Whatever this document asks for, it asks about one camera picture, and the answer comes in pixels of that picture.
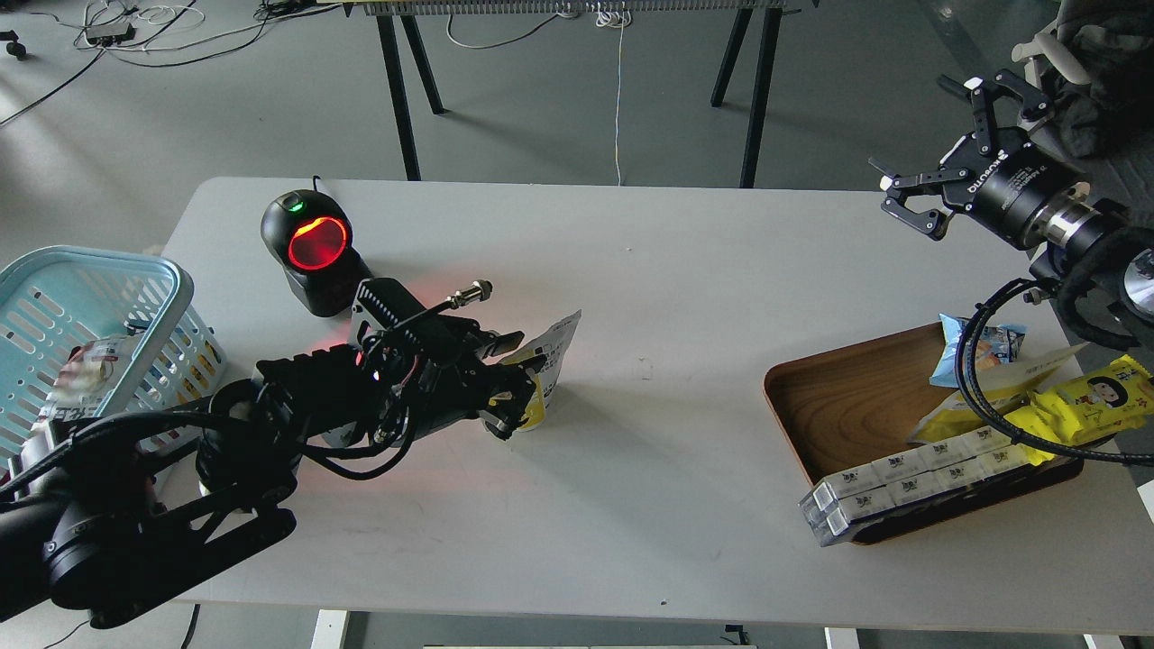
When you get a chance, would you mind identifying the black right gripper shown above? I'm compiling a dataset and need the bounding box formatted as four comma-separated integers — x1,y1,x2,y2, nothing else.
868,69,1091,251

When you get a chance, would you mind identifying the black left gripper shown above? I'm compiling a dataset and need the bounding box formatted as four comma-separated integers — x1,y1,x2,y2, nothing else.
357,320,539,443

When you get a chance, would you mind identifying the yellow white snack pouch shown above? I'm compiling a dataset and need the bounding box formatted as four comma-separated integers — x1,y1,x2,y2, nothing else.
499,309,582,433

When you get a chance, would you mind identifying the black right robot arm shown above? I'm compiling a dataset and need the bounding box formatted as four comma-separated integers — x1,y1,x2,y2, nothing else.
874,69,1151,351

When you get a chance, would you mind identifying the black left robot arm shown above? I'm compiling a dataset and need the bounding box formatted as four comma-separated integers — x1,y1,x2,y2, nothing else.
3,316,545,629

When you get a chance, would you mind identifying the blue snack packet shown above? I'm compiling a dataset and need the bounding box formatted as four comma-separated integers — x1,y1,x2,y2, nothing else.
928,314,1028,388

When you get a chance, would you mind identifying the pale yellow snack bag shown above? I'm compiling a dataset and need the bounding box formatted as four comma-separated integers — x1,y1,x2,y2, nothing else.
905,342,1094,443

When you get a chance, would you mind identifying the bright yellow cartoon snack bag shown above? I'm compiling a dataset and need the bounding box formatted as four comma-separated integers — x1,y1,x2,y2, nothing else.
1005,356,1153,447

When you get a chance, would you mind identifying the white long snack box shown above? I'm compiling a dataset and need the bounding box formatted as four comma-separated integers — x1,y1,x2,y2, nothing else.
797,426,1031,546

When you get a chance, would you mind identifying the snack packet in basket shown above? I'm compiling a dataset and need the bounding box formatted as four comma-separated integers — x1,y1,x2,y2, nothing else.
18,334,143,469

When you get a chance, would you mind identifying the light blue plastic basket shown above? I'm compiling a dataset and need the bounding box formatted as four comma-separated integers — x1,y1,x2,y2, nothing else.
1,246,226,460

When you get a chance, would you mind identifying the white office chair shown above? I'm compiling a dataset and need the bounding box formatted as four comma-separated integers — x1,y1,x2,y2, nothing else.
1011,20,1092,99

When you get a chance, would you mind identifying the dark clothing on chair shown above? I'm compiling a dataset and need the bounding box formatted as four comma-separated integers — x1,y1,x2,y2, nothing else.
1052,1,1153,159

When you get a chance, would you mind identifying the black barcode scanner red window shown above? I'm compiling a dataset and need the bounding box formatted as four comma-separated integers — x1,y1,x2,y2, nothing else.
261,189,372,318

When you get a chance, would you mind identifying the brown wooden tray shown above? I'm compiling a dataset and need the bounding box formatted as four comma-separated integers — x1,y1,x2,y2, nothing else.
764,325,1084,545

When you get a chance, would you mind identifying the black table legs background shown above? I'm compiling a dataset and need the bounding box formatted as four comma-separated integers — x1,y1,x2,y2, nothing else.
368,1,786,188

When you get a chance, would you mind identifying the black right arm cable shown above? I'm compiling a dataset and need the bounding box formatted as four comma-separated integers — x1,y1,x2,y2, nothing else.
954,278,1154,467

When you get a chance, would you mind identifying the white hanging cable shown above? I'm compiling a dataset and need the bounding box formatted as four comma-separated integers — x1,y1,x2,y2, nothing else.
595,7,634,187

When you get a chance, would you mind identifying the floor cables and power strip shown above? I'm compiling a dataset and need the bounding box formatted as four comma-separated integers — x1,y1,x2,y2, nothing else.
0,0,343,127

